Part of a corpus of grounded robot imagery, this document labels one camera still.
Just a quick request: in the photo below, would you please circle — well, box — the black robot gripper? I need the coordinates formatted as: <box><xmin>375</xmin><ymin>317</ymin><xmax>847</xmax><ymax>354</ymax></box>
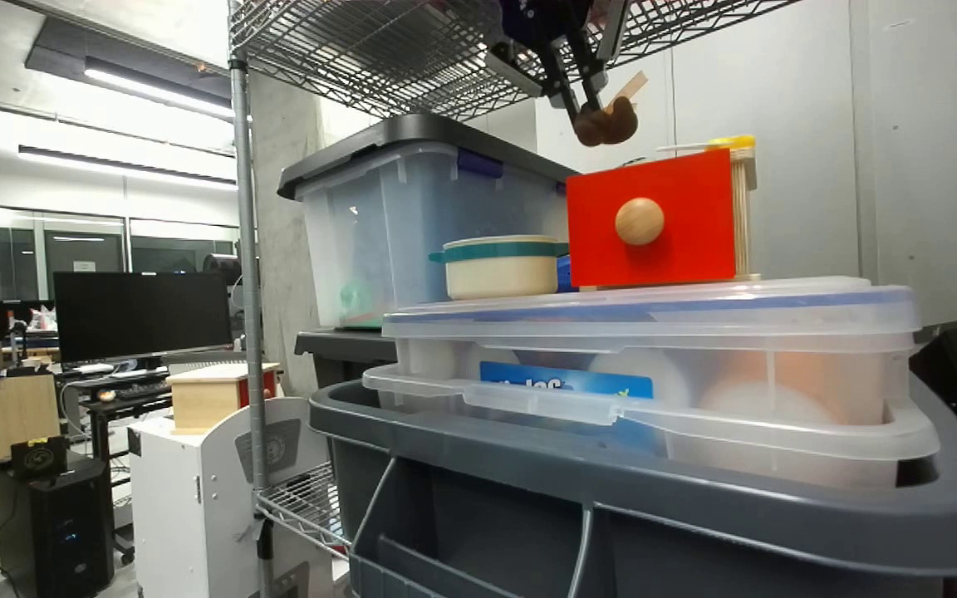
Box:
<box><xmin>499</xmin><ymin>0</ymin><xmax>651</xmax><ymax>119</ymax></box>

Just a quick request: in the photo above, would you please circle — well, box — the dark brown teddy toy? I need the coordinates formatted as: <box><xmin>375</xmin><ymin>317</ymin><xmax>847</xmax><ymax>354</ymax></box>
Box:
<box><xmin>569</xmin><ymin>93</ymin><xmax>643</xmax><ymax>151</ymax></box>

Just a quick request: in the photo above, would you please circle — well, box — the white toy knife yellow handle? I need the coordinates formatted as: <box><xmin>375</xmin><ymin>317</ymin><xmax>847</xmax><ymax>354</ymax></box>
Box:
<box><xmin>709</xmin><ymin>134</ymin><xmax>759</xmax><ymax>158</ymax></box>

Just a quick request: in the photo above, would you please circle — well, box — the red-front wooden drawer with knob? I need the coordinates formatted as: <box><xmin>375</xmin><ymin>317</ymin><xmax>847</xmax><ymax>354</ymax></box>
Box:
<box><xmin>566</xmin><ymin>147</ymin><xmax>740</xmax><ymax>294</ymax></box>

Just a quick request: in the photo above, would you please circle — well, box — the light wooden drawer box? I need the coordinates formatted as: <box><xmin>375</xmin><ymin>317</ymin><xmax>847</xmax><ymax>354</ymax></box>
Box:
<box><xmin>729</xmin><ymin>137</ymin><xmax>761</xmax><ymax>284</ymax></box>

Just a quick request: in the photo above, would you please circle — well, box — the large clear lidded plastic container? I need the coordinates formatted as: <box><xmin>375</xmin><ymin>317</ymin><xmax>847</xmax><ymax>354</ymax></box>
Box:
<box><xmin>379</xmin><ymin>273</ymin><xmax>924</xmax><ymax>430</ymax></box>

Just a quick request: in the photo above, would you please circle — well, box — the clear plastic container blue label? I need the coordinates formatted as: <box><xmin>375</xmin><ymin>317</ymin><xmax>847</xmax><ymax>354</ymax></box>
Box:
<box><xmin>358</xmin><ymin>362</ymin><xmax>942</xmax><ymax>499</ymax></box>

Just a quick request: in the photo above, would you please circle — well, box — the cream bowl with teal rim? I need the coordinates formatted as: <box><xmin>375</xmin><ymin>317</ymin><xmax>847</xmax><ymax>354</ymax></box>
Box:
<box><xmin>427</xmin><ymin>232</ymin><xmax>573</xmax><ymax>303</ymax></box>

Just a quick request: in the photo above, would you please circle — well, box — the clear storage bin dark lid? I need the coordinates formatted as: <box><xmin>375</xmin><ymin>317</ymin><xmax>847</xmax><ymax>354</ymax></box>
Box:
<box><xmin>276</xmin><ymin>106</ymin><xmax>577</xmax><ymax>334</ymax></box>

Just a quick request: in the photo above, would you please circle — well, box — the ceiling light with grey housing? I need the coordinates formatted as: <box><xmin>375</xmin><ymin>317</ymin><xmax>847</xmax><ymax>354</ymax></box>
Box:
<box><xmin>23</xmin><ymin>14</ymin><xmax>240</xmax><ymax>128</ymax></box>

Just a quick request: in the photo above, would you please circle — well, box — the grey plastic tote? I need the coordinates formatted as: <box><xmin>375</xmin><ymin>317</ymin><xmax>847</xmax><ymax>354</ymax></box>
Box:
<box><xmin>306</xmin><ymin>372</ymin><xmax>957</xmax><ymax>598</ymax></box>

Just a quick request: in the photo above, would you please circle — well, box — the thin ceiling light strip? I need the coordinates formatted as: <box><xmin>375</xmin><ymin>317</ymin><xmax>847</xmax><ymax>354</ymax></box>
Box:
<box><xmin>12</xmin><ymin>141</ymin><xmax>244</xmax><ymax>189</ymax></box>

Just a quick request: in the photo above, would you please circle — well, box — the tan box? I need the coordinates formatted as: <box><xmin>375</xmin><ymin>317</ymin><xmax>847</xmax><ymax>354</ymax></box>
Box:
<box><xmin>167</xmin><ymin>359</ymin><xmax>282</xmax><ymax>436</ymax></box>

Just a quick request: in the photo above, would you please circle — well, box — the black computer monitor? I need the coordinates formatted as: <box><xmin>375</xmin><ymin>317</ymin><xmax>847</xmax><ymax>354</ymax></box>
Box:
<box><xmin>51</xmin><ymin>271</ymin><xmax>236</xmax><ymax>365</ymax></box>

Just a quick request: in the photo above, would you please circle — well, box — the black cart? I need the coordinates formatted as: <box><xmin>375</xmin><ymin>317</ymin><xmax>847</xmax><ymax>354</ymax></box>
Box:
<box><xmin>56</xmin><ymin>356</ymin><xmax>180</xmax><ymax>563</ymax></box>

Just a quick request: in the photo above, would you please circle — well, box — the white cabinet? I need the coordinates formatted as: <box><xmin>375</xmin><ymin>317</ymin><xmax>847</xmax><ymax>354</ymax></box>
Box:
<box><xmin>123</xmin><ymin>396</ymin><xmax>338</xmax><ymax>598</ymax></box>

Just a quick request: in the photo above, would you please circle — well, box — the cardboard box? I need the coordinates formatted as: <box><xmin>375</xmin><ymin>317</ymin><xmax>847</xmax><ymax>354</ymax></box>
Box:
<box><xmin>0</xmin><ymin>372</ymin><xmax>63</xmax><ymax>514</ymax></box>

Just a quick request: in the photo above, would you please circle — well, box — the black computer tower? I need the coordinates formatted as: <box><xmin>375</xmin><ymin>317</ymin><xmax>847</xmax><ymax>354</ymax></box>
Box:
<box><xmin>0</xmin><ymin>436</ymin><xmax>118</xmax><ymax>598</ymax></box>

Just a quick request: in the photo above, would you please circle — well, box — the metal wire shelving rack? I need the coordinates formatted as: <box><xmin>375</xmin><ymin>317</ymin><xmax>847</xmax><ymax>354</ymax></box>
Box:
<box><xmin>224</xmin><ymin>0</ymin><xmax>805</xmax><ymax>598</ymax></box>

